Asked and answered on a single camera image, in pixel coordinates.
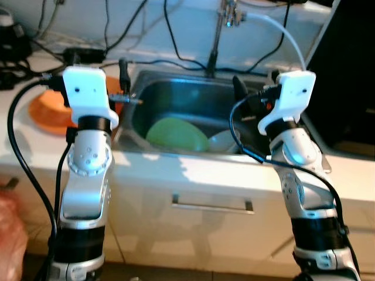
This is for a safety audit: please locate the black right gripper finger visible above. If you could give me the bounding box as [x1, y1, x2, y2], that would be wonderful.
[233, 75, 250, 112]

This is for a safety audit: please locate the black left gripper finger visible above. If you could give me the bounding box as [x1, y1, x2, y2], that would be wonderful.
[119, 57, 131, 94]

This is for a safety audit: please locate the orange plate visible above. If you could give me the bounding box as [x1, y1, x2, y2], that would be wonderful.
[28, 88, 127, 136]

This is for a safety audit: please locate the white kitchen cabinet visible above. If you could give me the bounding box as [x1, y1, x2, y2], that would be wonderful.
[0, 164, 375, 276]

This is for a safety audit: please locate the slim black power adapter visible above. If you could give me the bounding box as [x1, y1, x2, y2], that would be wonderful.
[63, 48, 107, 65]

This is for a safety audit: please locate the metal faucet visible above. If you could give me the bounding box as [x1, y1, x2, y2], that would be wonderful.
[206, 0, 246, 78]

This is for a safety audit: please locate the stainless steel sink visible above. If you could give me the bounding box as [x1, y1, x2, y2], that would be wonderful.
[114, 69, 332, 173]

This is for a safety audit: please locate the white bowl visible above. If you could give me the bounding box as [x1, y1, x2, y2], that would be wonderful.
[208, 130, 242, 155]

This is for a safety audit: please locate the green plate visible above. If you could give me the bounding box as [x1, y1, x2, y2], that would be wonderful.
[146, 117, 210, 153]

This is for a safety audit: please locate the large black appliance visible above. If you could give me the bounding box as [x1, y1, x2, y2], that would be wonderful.
[305, 0, 375, 160]

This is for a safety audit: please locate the bulky black power brick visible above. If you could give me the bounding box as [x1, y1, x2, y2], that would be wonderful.
[0, 23, 33, 88]

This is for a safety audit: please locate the red plastic bag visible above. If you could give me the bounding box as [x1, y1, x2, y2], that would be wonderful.
[0, 189, 29, 281]

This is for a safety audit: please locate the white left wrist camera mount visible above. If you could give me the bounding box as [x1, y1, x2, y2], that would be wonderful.
[62, 66, 120, 129]

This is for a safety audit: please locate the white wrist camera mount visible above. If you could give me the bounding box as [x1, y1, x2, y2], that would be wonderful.
[258, 70, 317, 136]
[62, 66, 120, 129]

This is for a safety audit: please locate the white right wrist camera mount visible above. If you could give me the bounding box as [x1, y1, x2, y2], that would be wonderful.
[258, 70, 317, 136]

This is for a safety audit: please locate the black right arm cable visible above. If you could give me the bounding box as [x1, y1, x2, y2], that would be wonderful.
[230, 95, 346, 246]

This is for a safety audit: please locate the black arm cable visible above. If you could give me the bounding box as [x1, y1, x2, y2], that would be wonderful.
[230, 95, 346, 246]
[7, 75, 65, 281]

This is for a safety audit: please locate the white hose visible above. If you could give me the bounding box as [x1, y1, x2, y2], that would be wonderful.
[243, 12, 307, 72]

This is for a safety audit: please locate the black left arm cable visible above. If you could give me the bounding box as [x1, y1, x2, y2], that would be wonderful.
[7, 75, 65, 281]

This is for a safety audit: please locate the long silver drawer handle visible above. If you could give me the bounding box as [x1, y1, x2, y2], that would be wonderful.
[172, 194, 255, 215]

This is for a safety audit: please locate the dark cabinet handle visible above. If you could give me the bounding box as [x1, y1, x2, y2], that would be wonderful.
[0, 176, 19, 190]

